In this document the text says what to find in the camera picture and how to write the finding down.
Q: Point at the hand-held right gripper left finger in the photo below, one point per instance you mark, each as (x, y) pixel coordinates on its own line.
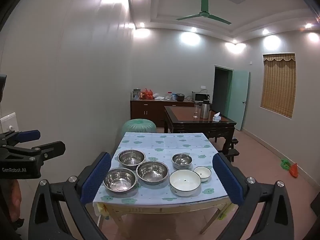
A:
(96, 180)

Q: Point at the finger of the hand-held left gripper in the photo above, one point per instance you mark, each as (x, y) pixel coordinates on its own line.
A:
(51, 148)
(28, 135)

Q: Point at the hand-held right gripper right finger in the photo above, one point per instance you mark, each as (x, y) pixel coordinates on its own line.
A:
(227, 180)

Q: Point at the large stainless steel bowl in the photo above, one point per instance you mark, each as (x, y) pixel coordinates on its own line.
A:
(152, 172)
(131, 158)
(119, 181)

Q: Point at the small white enamel bowl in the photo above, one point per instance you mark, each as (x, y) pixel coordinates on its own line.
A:
(202, 173)

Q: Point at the large white enamel bowl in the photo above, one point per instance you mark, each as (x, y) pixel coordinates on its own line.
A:
(183, 184)

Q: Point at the small stainless steel bowl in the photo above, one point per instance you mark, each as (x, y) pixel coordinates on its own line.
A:
(182, 160)

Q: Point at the person's left hand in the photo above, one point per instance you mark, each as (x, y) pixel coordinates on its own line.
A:
(15, 197)

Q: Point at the dark wooden bench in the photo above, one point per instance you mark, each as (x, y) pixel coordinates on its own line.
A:
(231, 152)

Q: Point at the yellowish table corner tie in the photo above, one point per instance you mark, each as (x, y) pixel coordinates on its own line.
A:
(226, 211)
(102, 208)

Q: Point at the green plastic bag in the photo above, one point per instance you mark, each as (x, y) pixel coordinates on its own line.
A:
(285, 164)

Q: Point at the white tissue box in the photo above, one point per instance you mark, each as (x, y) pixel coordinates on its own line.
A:
(216, 117)

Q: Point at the orange plastic bag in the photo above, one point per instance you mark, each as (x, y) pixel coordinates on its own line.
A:
(293, 170)

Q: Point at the green plastic stool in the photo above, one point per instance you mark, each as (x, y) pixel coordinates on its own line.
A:
(138, 126)

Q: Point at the light wooden table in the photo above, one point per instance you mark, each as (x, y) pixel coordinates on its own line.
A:
(162, 208)

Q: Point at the steel thermos jug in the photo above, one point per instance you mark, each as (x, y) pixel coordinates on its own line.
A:
(205, 110)

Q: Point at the cloud print tablecloth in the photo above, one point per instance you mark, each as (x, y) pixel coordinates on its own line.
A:
(162, 142)

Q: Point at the dark wooden table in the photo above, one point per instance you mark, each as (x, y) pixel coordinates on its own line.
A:
(182, 113)

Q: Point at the dark wooden sideboard cabinet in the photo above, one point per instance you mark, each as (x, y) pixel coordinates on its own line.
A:
(147, 110)

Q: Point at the silver microwave oven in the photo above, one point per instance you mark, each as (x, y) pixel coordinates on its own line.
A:
(200, 97)

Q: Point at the dark rice cooker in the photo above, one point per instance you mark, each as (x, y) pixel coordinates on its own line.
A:
(180, 97)

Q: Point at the jar with grey lid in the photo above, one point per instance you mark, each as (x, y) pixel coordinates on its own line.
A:
(136, 93)

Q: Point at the red plastic bag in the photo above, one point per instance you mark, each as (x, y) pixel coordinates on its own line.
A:
(147, 93)

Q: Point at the white jar with red lid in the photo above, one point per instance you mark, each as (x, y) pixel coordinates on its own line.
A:
(169, 95)

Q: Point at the white plastic bag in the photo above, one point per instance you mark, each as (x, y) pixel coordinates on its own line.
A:
(158, 96)

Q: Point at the bamboo window blind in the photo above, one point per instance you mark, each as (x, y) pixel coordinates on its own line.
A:
(277, 85)

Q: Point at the green ceiling fan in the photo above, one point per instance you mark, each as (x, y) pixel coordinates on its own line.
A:
(205, 13)

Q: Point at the green door frame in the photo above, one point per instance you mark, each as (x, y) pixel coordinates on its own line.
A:
(215, 90)

